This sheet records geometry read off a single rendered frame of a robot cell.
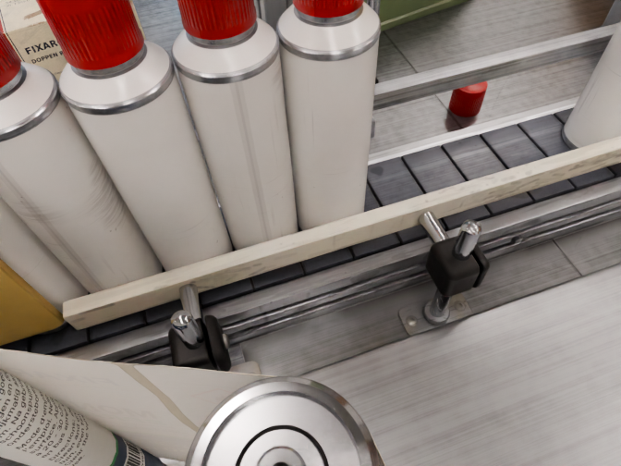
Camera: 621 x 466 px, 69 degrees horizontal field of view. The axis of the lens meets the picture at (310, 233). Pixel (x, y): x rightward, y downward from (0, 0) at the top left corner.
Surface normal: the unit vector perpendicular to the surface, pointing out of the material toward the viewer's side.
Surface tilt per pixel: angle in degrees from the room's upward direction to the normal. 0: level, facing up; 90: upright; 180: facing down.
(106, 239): 90
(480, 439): 0
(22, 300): 90
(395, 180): 0
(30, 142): 90
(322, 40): 42
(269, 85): 90
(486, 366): 0
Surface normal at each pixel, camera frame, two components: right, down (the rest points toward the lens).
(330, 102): 0.00, 0.81
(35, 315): 0.32, 0.76
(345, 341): -0.04, -0.58
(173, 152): 0.79, 0.47
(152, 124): 0.61, 0.63
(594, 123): -0.79, 0.51
